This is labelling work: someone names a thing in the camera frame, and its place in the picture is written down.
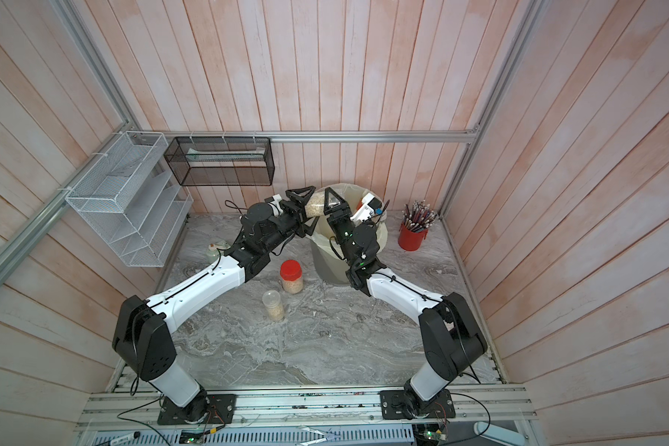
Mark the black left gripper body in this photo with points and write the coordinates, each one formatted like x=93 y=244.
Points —
x=287 y=222

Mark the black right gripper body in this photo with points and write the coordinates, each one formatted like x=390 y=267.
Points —
x=345 y=231

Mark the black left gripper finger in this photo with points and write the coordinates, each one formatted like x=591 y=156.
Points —
x=297 y=199
x=306 y=228

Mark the wide oatmeal jar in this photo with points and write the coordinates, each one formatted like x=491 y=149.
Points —
x=315 y=206

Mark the small oatmeal jar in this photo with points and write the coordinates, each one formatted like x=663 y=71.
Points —
x=274 y=305

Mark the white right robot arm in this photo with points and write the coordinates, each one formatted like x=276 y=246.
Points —
x=451 y=337

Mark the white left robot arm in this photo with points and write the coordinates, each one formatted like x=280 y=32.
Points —
x=143 y=332

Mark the red lidded oatmeal jar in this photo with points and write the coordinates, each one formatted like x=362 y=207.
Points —
x=291 y=277

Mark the cream trash bag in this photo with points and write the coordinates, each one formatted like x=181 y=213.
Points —
x=353 y=195

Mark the grey trash bin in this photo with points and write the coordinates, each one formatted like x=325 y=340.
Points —
x=329 y=267

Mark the green small box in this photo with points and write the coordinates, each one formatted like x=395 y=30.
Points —
x=215 y=250

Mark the red pencil cup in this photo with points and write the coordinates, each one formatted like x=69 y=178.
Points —
x=411 y=240

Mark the colored pencils bunch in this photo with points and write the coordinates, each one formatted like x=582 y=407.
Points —
x=418 y=216

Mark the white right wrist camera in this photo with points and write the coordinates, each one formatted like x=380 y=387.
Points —
x=369 y=208

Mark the black wire mesh basket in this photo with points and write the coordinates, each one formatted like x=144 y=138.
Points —
x=221 y=161

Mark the white wire mesh shelf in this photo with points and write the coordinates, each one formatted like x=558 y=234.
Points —
x=135 y=207

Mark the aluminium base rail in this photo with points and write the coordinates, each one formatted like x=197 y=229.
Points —
x=310 y=407

